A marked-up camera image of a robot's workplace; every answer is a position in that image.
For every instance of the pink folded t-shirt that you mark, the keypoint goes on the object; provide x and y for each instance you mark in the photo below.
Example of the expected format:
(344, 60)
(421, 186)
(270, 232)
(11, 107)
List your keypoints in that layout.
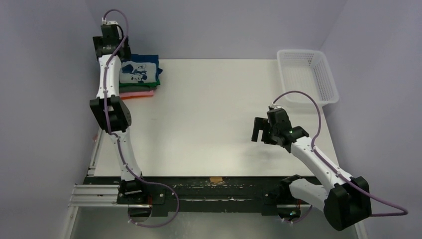
(141, 93)

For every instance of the brown tape piece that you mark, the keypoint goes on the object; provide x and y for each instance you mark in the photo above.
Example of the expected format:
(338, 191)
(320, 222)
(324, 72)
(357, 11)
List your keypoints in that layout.
(216, 180)

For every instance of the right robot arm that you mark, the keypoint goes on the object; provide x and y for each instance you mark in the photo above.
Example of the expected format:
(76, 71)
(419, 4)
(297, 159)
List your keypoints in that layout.
(342, 198)

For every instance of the white plastic basket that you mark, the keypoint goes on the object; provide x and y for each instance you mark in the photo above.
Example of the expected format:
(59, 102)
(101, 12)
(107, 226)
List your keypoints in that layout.
(307, 71)

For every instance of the green folded t-shirt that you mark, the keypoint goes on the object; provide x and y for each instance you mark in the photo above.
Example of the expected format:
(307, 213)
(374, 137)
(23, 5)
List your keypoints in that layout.
(157, 83)

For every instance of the aluminium table frame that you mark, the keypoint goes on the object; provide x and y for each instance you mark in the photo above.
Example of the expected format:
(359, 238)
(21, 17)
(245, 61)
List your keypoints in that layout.
(87, 195)

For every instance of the blue t-shirt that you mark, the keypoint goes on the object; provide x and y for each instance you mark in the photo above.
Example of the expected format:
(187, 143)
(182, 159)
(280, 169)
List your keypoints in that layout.
(140, 68)

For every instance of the grey folded t-shirt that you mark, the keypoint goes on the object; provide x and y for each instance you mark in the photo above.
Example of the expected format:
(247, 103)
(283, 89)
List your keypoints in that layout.
(136, 88)

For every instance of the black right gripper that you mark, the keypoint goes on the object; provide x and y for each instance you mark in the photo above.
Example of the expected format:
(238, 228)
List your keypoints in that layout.
(265, 131)

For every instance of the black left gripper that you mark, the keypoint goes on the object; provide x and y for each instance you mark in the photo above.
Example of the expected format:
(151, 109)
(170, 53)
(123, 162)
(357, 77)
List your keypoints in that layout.
(126, 52)

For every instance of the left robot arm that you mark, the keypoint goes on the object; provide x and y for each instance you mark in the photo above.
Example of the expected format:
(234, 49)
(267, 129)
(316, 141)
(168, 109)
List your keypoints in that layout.
(111, 113)

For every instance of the orange folded t-shirt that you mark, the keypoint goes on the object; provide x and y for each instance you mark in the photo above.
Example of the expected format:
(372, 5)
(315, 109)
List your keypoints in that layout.
(133, 97)

